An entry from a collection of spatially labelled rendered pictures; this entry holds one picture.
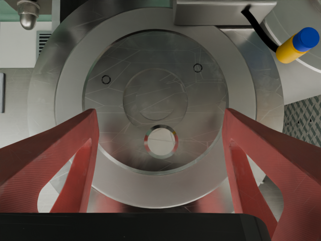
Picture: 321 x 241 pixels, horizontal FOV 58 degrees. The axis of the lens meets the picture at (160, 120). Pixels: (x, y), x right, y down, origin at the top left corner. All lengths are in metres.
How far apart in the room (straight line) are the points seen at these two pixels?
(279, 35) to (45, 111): 0.14
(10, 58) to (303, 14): 3.17
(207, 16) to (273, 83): 0.05
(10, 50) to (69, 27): 3.13
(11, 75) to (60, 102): 0.40
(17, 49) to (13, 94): 2.73
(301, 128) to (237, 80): 0.23
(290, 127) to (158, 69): 0.30
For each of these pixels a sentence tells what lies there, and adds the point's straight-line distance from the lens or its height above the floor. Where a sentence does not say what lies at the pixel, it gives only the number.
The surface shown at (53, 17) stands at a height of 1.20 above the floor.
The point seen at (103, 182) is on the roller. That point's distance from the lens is 0.17.
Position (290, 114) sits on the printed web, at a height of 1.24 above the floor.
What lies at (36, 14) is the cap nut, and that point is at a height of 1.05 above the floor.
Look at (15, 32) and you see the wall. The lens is 3.35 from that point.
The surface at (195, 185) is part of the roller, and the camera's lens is 0.16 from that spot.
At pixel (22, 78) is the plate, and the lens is 0.56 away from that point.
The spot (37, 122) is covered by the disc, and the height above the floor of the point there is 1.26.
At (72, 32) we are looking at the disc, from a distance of 0.18.
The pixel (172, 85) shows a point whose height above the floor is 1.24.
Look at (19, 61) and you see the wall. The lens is 3.25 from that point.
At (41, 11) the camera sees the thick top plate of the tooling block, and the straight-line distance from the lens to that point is 0.61.
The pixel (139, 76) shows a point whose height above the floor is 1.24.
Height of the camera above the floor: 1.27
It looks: 4 degrees down
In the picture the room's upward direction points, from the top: 180 degrees clockwise
